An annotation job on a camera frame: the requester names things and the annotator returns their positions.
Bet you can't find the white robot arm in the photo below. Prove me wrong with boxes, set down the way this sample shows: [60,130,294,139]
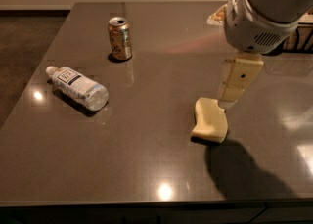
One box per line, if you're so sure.
[218,0,313,109]

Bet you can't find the clear plastic water bottle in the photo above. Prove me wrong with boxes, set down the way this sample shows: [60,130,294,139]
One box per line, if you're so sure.
[46,66,109,112]

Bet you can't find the yellow sponge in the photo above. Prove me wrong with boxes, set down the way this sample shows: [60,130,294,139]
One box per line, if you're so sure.
[192,97,228,143]

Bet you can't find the wooden tray with clutter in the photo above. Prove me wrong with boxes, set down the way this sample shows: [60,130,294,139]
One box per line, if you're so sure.
[283,12,313,53]

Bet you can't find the white food tray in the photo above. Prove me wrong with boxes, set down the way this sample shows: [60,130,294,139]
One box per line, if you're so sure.
[207,5,226,26]

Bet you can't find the orange soda can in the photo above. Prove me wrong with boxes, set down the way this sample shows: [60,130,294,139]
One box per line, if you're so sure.
[108,17,132,61]

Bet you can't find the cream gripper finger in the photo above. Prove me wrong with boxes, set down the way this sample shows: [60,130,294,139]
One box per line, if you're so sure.
[218,52,264,110]

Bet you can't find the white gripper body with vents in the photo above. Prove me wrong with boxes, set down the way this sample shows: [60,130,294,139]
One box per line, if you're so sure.
[224,0,297,54]

